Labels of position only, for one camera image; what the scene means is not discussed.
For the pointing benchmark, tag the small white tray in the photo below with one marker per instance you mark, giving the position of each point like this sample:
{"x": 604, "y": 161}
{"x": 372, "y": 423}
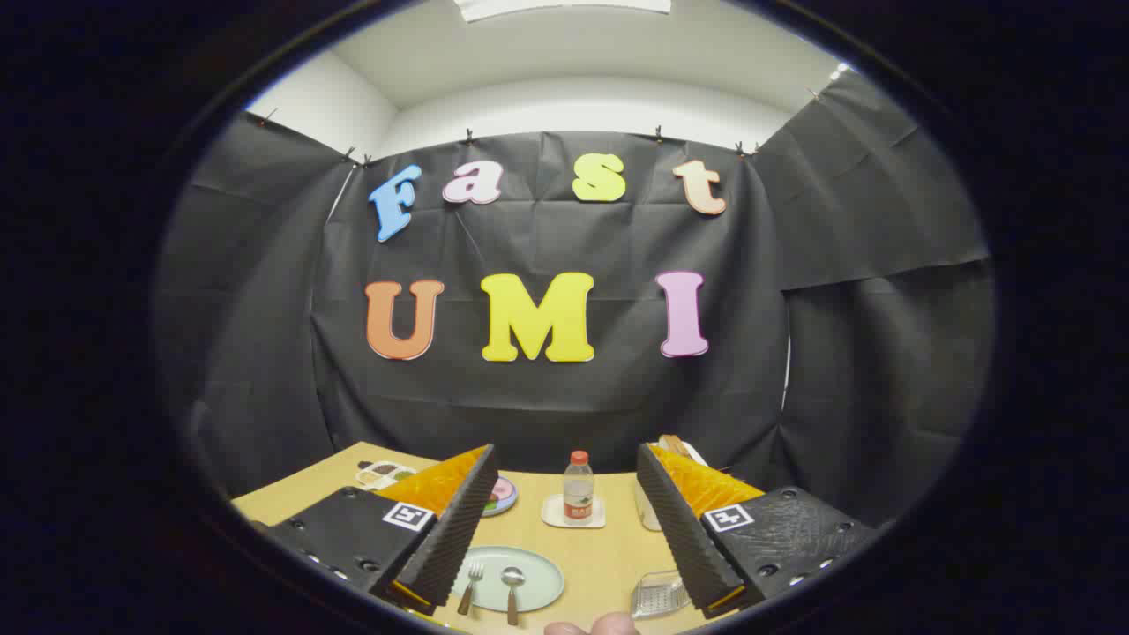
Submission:
{"x": 551, "y": 516}

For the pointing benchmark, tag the ceiling light panel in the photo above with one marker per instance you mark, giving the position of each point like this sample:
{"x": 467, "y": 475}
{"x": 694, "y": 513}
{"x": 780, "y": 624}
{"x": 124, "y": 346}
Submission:
{"x": 564, "y": 7}

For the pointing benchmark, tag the red capped water bottle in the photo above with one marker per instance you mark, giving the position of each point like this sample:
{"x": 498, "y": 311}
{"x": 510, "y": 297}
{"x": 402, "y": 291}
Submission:
{"x": 579, "y": 489}

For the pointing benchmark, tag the white toaster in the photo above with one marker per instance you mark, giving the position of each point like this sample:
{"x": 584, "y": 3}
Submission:
{"x": 646, "y": 516}

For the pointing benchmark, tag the blue rimmed printed plate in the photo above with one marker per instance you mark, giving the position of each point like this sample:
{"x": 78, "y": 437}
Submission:
{"x": 504, "y": 496}

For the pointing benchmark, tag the small white divided dish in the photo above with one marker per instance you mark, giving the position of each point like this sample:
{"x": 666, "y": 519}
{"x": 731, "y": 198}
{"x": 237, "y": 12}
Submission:
{"x": 381, "y": 474}

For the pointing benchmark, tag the toast slice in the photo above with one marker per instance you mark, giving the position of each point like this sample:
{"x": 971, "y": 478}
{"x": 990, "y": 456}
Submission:
{"x": 673, "y": 444}

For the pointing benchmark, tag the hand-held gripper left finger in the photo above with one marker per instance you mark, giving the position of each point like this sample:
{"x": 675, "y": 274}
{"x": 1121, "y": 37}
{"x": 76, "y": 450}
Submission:
{"x": 459, "y": 520}

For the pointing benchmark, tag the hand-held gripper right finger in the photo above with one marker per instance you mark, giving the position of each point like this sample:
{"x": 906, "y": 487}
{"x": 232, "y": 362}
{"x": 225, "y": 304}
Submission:
{"x": 679, "y": 520}

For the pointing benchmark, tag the light green plate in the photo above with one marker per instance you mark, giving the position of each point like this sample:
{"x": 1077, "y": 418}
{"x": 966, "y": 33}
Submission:
{"x": 542, "y": 578}

